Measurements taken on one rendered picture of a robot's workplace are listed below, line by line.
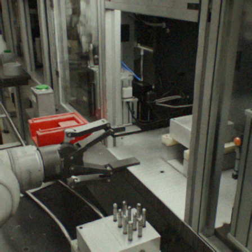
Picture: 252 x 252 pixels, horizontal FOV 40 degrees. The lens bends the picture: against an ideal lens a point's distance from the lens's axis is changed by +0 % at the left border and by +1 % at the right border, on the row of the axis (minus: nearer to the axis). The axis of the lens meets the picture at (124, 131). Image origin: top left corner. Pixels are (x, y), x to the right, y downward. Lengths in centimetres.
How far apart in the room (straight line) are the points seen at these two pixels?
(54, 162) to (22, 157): 6
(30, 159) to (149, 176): 31
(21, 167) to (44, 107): 50
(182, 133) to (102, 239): 35
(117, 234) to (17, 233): 49
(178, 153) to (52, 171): 37
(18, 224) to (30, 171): 45
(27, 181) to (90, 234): 16
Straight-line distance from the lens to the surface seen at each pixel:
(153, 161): 94
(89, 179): 79
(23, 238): 108
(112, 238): 65
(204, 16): 58
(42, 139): 99
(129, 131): 77
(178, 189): 82
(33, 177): 70
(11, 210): 52
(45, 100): 116
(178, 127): 88
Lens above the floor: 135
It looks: 23 degrees down
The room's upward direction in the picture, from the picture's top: straight up
